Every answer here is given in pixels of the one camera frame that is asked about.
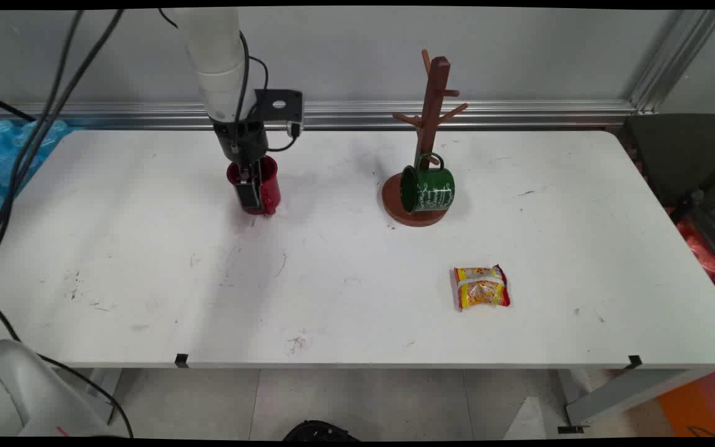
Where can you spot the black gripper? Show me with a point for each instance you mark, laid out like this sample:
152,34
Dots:
241,141

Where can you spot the red enamel mug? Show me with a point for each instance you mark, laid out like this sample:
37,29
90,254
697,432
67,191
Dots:
272,186

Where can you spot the green enamel mug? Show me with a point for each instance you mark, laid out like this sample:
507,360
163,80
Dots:
435,189

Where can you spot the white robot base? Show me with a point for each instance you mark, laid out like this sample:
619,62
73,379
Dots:
16,391

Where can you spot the black table edge clip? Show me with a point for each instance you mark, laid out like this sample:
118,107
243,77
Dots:
181,360
634,362

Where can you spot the brown wooden mug tree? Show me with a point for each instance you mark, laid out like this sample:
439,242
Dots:
435,93

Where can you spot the grey table leg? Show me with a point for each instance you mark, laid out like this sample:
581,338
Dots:
100,385
612,391

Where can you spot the black round floor object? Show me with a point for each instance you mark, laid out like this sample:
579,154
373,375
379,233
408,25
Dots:
317,431

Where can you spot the yellow red snack packet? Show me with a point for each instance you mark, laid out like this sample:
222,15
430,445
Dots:
481,288

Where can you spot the red plastic bag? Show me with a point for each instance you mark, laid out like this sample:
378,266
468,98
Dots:
702,254

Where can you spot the orange floor mat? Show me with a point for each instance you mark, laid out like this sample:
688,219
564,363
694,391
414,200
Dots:
699,403

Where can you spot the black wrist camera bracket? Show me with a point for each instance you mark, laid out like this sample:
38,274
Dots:
267,110

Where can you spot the long aluminium frame rail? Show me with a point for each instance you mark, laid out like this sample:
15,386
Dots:
519,115

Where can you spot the slanted aluminium frame post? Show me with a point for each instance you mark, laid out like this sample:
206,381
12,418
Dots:
674,62

